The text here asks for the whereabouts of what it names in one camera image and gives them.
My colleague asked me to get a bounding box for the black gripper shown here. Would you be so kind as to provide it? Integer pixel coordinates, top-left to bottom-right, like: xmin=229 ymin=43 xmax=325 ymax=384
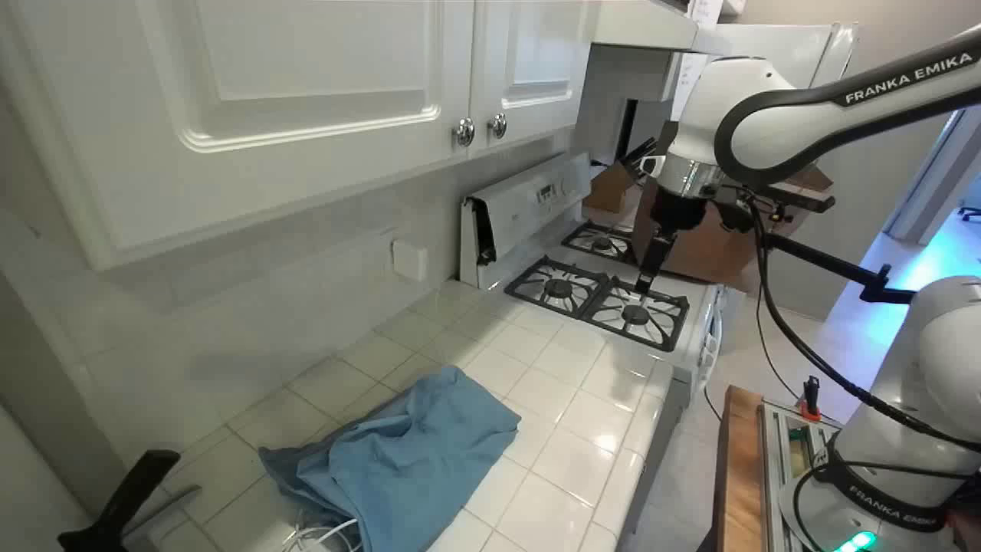
xmin=636 ymin=186 xmax=707 ymax=295

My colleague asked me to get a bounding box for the chrome cabinet knob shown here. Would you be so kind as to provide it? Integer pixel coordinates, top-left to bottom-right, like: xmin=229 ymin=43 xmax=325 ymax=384
xmin=450 ymin=119 xmax=475 ymax=147
xmin=489 ymin=112 xmax=509 ymax=138

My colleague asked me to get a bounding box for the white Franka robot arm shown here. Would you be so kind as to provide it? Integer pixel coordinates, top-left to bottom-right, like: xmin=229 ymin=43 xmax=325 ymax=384
xmin=639 ymin=28 xmax=981 ymax=546

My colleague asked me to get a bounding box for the black orange tool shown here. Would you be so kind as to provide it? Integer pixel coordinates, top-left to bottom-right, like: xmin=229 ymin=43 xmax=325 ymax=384
xmin=799 ymin=378 xmax=823 ymax=421

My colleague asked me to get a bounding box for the white range hood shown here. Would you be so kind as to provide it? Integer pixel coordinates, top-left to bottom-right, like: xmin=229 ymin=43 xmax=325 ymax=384
xmin=593 ymin=0 xmax=856 ymax=86

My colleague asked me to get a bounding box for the blue cloth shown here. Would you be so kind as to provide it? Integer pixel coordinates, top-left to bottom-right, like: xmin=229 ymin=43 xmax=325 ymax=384
xmin=259 ymin=364 xmax=523 ymax=552

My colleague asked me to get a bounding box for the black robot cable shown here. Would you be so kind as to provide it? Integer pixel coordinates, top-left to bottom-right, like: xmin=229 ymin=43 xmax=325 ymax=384
xmin=752 ymin=202 xmax=981 ymax=453

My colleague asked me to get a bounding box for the black faucet handle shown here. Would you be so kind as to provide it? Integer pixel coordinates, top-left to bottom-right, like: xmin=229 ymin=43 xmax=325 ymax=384
xmin=59 ymin=449 xmax=181 ymax=552

